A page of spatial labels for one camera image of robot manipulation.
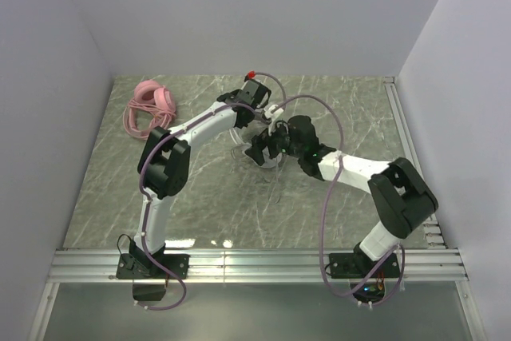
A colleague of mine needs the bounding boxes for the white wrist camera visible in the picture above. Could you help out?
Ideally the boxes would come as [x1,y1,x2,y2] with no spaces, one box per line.
[244,71,258,82]
[263,104,284,136]

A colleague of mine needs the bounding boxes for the pink headphones with cable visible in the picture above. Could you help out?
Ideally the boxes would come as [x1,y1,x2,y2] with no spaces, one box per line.
[123,80,176,140]

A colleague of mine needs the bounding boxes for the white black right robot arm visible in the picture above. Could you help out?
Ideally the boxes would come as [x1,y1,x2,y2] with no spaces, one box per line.
[245,115,438,262]

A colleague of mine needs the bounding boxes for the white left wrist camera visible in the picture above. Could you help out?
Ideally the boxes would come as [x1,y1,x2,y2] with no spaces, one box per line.
[244,71,258,82]

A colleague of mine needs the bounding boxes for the white headphones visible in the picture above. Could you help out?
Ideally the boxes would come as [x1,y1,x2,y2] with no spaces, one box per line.
[229,109,283,169]

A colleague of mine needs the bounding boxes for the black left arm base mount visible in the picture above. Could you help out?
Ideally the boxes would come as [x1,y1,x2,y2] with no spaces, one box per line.
[115,248,189,303]

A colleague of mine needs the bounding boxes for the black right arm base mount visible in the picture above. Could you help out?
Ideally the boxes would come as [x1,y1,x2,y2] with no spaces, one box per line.
[325,252,404,308]

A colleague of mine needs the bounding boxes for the aluminium front rail frame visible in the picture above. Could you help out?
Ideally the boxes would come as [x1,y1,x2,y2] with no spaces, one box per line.
[30,249,471,340]

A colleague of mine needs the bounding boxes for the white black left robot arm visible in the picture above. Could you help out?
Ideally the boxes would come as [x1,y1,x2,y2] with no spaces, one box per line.
[129,80,271,276]

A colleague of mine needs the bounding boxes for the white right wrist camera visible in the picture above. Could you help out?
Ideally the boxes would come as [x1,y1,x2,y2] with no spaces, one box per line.
[263,104,284,136]

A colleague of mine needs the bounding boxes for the aluminium right side rail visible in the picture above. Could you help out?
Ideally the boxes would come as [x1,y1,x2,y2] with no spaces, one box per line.
[382,76,440,234]

